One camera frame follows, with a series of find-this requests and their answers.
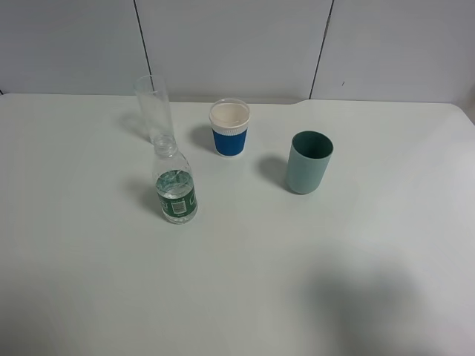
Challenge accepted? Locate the clear bottle with green label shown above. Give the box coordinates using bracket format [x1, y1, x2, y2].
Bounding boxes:
[153, 135, 197, 225]

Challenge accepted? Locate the teal green plastic cup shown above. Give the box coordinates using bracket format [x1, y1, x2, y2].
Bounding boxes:
[286, 131, 334, 194]

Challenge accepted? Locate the blue and white paper cup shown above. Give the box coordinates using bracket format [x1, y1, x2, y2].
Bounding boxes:
[209, 98, 251, 157]

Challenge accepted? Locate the tall clear drinking glass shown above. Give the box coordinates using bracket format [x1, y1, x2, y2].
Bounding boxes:
[134, 75, 174, 145]

